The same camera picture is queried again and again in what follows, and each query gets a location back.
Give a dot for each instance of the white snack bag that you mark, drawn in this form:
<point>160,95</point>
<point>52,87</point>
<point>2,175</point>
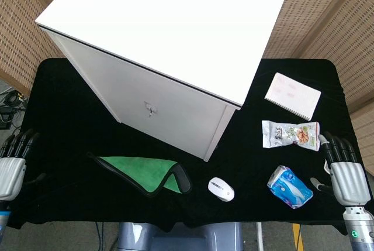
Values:
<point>286,135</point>

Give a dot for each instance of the white table leg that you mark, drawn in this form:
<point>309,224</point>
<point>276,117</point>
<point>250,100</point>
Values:
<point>259,237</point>

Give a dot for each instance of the white spiral notebook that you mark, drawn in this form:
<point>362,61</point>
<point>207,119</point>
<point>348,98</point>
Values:
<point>293,96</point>

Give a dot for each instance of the black velvet tablecloth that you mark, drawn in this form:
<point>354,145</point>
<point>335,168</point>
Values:
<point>64,116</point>

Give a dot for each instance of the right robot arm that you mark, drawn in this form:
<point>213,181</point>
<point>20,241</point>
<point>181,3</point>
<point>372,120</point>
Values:
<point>359,230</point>

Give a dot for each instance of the woven rattan folding screen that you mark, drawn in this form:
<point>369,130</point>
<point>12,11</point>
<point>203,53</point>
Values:
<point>17,28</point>
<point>330,14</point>

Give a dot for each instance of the blue tissue pack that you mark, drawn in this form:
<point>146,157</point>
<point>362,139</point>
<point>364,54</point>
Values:
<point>289,188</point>

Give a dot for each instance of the white cabinet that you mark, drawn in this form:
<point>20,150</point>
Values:
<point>163,28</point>

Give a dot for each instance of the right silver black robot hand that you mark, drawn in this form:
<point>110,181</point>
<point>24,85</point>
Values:
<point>349,180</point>

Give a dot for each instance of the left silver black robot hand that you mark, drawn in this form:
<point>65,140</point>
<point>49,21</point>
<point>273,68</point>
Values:
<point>10,175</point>

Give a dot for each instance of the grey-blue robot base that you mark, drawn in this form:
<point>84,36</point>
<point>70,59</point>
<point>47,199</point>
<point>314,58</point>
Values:
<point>178,237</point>

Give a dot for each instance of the white computer mouse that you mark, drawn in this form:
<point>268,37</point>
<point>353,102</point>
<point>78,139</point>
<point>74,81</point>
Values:
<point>221,189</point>

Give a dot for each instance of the green cloth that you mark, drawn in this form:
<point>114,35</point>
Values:
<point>137,172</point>

